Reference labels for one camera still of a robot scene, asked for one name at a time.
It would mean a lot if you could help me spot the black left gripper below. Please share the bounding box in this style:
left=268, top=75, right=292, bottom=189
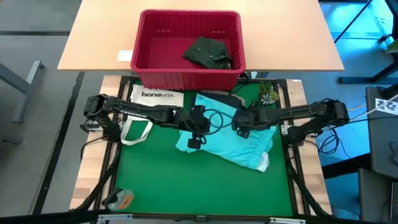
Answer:
left=186, top=105, right=214, bottom=150

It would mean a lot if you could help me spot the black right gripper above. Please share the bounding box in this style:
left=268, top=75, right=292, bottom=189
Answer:
left=230, top=102, right=269, bottom=139

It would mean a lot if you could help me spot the black hooded garment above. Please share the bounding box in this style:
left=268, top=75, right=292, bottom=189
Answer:
left=195, top=90, right=247, bottom=110

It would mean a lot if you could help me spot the light blue garment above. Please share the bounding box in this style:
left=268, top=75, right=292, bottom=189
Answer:
left=175, top=93, right=277, bottom=173

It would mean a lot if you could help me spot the dark green garment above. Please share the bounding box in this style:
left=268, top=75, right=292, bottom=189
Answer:
left=182, top=35, right=234, bottom=71

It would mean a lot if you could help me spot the red plastic laundry bin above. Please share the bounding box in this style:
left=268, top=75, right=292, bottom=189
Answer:
left=130, top=9, right=246, bottom=92

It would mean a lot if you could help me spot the small potted succulent plant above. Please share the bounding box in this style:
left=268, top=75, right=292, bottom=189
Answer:
left=257, top=80, right=280, bottom=106

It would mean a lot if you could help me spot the white bonavita tote bag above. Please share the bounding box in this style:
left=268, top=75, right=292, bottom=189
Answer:
left=119, top=85, right=186, bottom=147

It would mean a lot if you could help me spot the light wood table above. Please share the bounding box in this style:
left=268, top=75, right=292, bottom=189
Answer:
left=57, top=0, right=345, bottom=73

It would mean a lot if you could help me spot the butcher-block table side board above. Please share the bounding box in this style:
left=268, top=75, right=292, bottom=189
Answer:
left=285, top=79, right=333, bottom=215
left=70, top=75, right=125, bottom=211

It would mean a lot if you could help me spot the white paper label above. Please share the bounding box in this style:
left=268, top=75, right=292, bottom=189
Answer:
left=118, top=50, right=134, bottom=62

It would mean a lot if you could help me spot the black metal stand leg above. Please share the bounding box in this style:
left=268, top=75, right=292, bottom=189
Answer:
left=338, top=0, right=398, bottom=85

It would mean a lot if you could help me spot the dark grey cabinet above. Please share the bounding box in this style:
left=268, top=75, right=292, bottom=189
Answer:
left=365, top=86, right=398, bottom=180

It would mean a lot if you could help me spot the white tag black marking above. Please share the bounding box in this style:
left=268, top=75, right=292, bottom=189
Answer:
left=374, top=97, right=398, bottom=113

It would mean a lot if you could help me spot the grey metal table leg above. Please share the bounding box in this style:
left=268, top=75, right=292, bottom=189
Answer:
left=0, top=60, right=45, bottom=124

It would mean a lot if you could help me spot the black floor cable bundle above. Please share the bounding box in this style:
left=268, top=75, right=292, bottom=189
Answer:
left=317, top=129, right=341, bottom=156

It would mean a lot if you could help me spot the black aluminium table frame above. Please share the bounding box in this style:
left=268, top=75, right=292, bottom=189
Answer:
left=73, top=75, right=333, bottom=222

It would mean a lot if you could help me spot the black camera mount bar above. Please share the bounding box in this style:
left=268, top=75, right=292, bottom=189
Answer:
left=0, top=208, right=398, bottom=224

